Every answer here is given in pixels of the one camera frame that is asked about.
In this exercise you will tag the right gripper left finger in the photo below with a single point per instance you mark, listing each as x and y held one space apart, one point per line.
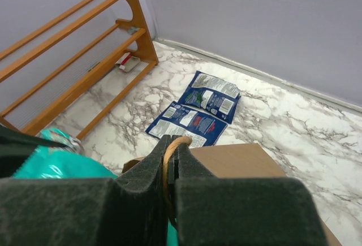
72 212

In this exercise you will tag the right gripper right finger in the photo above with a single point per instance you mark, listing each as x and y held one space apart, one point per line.
237 195

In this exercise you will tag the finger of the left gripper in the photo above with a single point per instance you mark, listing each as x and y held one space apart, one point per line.
16 147

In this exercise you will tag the brown paper bag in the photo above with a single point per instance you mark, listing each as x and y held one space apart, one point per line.
218 195

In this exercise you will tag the blue snack bag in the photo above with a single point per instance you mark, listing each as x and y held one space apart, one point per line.
180 120
212 94

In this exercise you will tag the teal snack packet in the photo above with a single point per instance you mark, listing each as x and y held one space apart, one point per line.
57 156

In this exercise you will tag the wooden dish rack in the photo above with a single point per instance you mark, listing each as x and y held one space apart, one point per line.
46 71

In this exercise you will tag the red white small box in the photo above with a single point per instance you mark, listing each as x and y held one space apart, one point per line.
127 62

